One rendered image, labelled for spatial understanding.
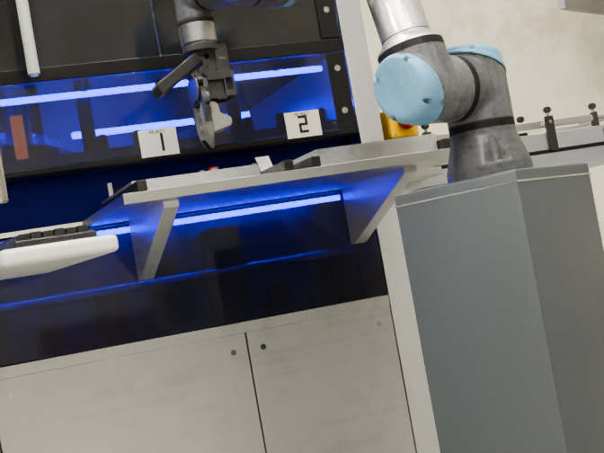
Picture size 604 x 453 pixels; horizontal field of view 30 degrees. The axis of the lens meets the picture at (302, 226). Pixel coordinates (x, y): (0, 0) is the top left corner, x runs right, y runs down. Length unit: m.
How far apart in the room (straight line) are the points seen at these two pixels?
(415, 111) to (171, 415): 0.95
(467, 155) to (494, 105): 0.10
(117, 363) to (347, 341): 0.53
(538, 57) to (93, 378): 3.32
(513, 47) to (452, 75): 3.46
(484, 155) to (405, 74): 0.21
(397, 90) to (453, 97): 0.09
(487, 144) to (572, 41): 3.27
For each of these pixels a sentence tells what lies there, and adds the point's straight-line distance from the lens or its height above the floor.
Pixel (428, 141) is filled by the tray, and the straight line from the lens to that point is 2.28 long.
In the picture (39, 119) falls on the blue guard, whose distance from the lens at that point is 2.45.
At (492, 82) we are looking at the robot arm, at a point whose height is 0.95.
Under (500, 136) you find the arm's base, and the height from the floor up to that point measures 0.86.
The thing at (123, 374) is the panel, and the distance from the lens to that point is 2.43.
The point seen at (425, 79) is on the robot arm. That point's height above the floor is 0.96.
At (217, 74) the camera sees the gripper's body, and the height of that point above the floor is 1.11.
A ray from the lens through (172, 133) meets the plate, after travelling 2.49.
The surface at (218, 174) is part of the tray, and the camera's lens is 2.23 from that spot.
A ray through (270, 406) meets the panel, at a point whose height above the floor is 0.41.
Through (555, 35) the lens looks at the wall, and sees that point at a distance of 5.24.
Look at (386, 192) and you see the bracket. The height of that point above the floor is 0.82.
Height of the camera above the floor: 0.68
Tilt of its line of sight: 2 degrees up
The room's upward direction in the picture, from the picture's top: 10 degrees counter-clockwise
